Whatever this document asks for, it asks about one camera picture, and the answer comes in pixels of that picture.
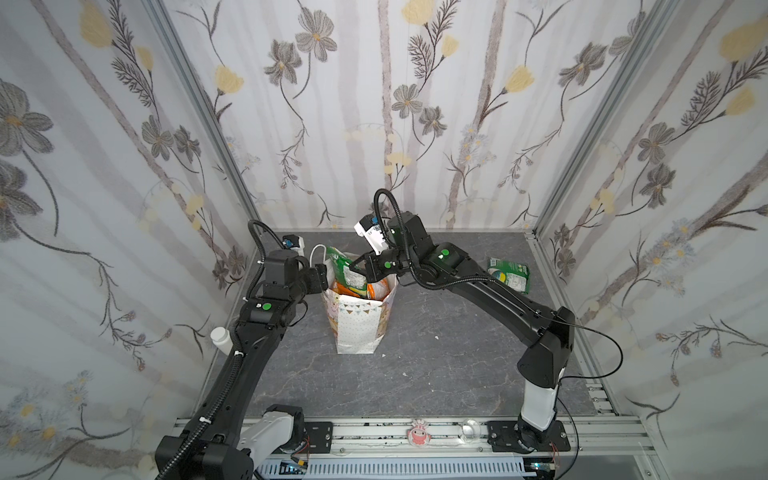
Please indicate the white cartoon paper bag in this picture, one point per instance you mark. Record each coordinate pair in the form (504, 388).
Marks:
(358, 324)

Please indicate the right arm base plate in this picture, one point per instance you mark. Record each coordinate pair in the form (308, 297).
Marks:
(521, 438)

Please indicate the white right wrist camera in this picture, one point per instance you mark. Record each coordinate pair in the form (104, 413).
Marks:
(374, 232)

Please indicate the white cup at left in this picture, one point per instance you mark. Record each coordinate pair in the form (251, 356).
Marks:
(222, 340)

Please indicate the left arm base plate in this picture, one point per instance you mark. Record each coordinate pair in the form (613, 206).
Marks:
(316, 438)

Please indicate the white slotted cable duct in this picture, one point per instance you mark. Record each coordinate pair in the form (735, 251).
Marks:
(398, 468)

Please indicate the orange snack packet back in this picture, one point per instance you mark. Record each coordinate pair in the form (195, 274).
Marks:
(378, 291)

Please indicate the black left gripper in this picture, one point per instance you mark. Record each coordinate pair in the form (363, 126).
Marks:
(317, 277)

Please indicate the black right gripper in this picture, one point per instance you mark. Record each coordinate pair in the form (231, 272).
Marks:
(372, 269)

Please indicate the aluminium front rail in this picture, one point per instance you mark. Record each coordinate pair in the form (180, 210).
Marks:
(600, 435)

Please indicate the orange red snack packet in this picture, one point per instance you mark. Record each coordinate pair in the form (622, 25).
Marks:
(342, 290)

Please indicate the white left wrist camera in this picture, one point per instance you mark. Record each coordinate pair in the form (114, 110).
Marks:
(294, 242)

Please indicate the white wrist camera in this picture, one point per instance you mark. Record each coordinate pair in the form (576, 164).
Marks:
(374, 232)
(294, 242)

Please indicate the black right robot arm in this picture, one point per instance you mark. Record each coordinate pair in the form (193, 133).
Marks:
(401, 246)

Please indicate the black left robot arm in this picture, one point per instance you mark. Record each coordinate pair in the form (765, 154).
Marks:
(214, 444)

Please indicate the green snack packet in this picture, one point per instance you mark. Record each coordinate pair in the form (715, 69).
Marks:
(513, 274)
(344, 275)

